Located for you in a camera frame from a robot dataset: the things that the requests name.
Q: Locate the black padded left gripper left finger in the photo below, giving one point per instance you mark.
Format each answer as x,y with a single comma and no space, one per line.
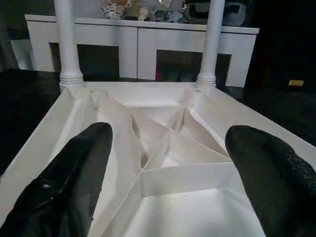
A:
59,192

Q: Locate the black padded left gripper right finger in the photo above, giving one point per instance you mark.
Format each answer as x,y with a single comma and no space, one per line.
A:
276,187

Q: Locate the white plastic table top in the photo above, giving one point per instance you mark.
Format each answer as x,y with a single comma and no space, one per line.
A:
173,197

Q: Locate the white plastic table leg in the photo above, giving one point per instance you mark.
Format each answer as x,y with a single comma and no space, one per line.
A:
211,44
66,44

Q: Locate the black work mat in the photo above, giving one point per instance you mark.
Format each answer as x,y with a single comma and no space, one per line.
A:
276,106

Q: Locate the small yellow label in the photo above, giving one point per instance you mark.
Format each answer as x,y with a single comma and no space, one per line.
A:
296,83

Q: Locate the white cabinet with glass doors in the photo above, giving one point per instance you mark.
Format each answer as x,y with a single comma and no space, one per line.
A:
128,44

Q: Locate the dark tangled clutter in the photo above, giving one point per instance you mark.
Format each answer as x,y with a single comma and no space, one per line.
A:
143,10

